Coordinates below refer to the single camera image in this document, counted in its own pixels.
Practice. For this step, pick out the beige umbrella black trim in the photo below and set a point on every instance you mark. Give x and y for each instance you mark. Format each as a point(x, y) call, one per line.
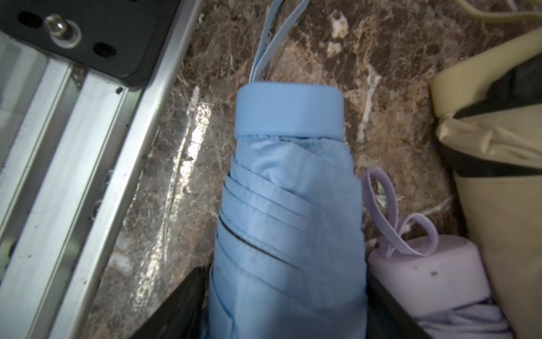
point(489, 130)

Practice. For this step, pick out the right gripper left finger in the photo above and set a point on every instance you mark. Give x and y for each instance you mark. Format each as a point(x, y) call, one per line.
point(179, 316)

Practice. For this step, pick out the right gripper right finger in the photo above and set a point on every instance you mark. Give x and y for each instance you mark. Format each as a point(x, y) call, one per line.
point(386, 318)

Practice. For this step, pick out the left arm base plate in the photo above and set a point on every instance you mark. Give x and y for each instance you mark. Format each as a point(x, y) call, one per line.
point(120, 39)

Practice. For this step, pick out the light blue umbrella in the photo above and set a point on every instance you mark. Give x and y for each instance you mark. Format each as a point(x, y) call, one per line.
point(289, 258)

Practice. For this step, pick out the lilac folded umbrella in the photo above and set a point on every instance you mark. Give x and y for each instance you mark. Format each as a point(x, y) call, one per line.
point(439, 280)

